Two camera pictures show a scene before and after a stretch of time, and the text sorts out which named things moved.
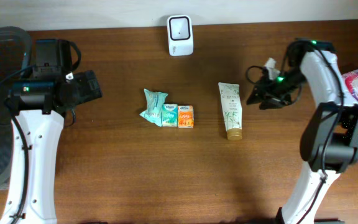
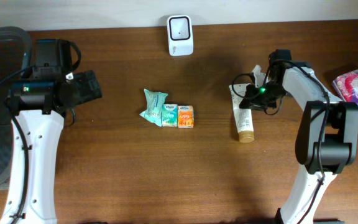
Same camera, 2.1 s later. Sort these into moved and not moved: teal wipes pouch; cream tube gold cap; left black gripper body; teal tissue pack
Moved: cream tube gold cap
Not moved: left black gripper body; teal tissue pack; teal wipes pouch
